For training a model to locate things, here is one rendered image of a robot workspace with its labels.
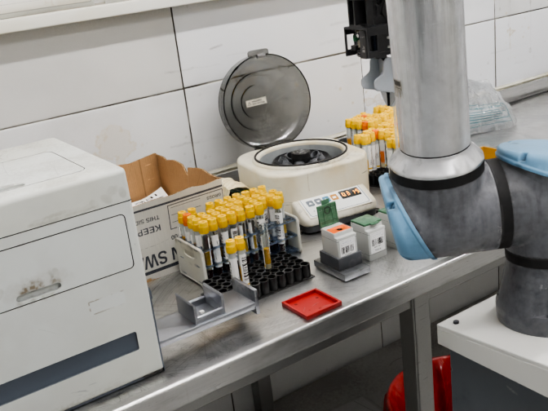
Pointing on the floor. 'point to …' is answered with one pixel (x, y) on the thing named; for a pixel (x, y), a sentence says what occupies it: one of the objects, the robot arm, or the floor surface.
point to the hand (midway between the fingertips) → (393, 98)
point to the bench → (411, 315)
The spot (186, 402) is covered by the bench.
